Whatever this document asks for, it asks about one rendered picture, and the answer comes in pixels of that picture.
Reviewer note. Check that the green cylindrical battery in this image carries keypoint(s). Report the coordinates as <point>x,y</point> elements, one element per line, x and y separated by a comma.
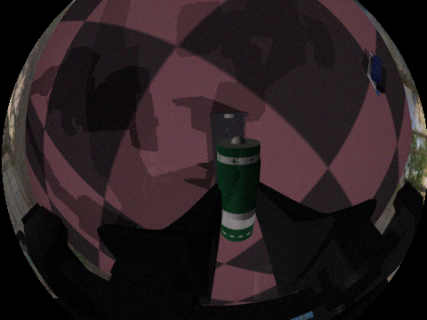
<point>238,178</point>

